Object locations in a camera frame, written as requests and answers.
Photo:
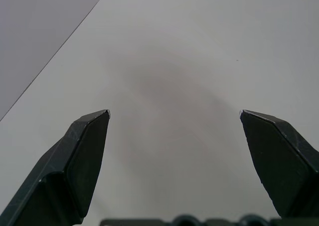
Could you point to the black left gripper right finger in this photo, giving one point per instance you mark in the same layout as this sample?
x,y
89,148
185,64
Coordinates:
x,y
286,166

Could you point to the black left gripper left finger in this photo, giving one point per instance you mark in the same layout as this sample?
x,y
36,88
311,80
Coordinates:
x,y
62,176

